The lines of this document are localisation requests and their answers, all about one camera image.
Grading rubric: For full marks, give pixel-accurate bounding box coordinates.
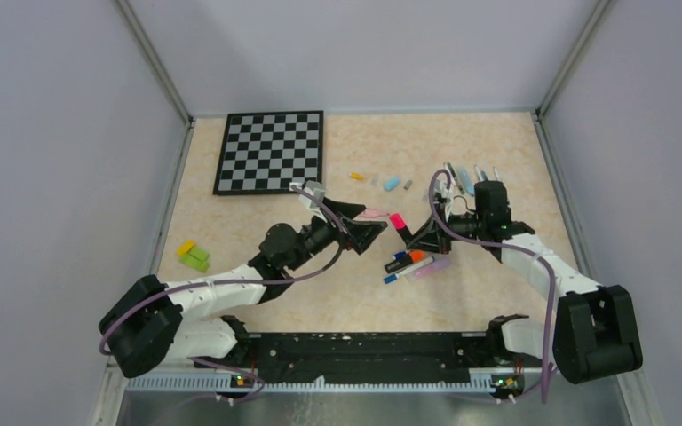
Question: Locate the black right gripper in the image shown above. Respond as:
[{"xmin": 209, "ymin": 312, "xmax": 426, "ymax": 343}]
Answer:
[{"xmin": 407, "ymin": 201, "xmax": 486, "ymax": 256}]

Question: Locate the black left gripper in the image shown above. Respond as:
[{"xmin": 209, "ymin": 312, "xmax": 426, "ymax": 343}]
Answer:
[{"xmin": 287, "ymin": 198, "xmax": 387, "ymax": 272}]

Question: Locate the pink correction tape pen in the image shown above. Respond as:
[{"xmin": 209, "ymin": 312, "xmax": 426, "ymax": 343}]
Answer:
[{"xmin": 357, "ymin": 208, "xmax": 390, "ymax": 219}]

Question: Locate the pink capped black highlighter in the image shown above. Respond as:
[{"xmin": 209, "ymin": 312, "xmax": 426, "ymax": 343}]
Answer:
[{"xmin": 389, "ymin": 213, "xmax": 413, "ymax": 244}]

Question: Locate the green gel pen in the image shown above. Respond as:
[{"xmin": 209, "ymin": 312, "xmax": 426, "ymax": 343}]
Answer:
[{"xmin": 448, "ymin": 166, "xmax": 466, "ymax": 195}]

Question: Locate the yellow capped white pen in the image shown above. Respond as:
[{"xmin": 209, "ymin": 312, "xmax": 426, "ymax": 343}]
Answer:
[{"xmin": 444, "ymin": 162, "xmax": 456, "ymax": 185}]

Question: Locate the light blue correction tape pen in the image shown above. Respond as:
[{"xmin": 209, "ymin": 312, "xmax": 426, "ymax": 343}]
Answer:
[{"xmin": 458, "ymin": 167, "xmax": 474, "ymax": 196}]

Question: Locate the light blue tape cap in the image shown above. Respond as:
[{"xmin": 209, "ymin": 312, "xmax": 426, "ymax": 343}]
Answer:
[{"xmin": 383, "ymin": 177, "xmax": 400, "ymax": 192}]

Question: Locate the grey capped white marker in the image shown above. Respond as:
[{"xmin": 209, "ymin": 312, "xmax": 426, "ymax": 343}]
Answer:
[{"xmin": 474, "ymin": 165, "xmax": 488, "ymax": 182}]

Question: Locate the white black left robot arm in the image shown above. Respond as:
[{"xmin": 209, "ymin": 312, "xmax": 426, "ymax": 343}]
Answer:
[{"xmin": 99, "ymin": 201, "xmax": 388, "ymax": 378}]

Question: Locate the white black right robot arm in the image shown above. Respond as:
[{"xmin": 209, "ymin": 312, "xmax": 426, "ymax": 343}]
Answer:
[{"xmin": 407, "ymin": 177, "xmax": 644, "ymax": 384}]

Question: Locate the lilac highlighter pen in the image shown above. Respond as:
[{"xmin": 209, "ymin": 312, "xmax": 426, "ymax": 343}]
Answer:
[{"xmin": 411, "ymin": 257, "xmax": 451, "ymax": 280}]

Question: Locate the blue capped white marker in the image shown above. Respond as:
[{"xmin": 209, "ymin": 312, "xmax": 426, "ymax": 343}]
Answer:
[{"xmin": 383, "ymin": 256, "xmax": 434, "ymax": 284}]

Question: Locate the orange capped black highlighter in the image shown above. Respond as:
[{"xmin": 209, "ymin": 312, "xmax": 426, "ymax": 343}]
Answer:
[{"xmin": 384, "ymin": 250, "xmax": 427, "ymax": 273}]

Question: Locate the black white checkerboard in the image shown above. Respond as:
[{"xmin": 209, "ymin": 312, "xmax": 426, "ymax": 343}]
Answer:
[{"xmin": 212, "ymin": 110, "xmax": 324, "ymax": 196}]

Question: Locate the green yellow block stack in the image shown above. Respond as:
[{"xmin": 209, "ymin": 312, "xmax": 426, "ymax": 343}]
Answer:
[{"xmin": 176, "ymin": 241, "xmax": 210, "ymax": 272}]

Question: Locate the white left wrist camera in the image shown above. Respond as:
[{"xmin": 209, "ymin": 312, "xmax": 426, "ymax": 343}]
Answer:
[{"xmin": 289, "ymin": 180, "xmax": 326, "ymax": 212}]

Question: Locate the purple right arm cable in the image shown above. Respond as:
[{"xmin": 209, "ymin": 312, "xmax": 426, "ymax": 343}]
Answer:
[{"xmin": 427, "ymin": 170, "xmax": 557, "ymax": 406}]

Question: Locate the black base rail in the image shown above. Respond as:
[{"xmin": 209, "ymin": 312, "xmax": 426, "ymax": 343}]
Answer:
[{"xmin": 194, "ymin": 330, "xmax": 521, "ymax": 386}]

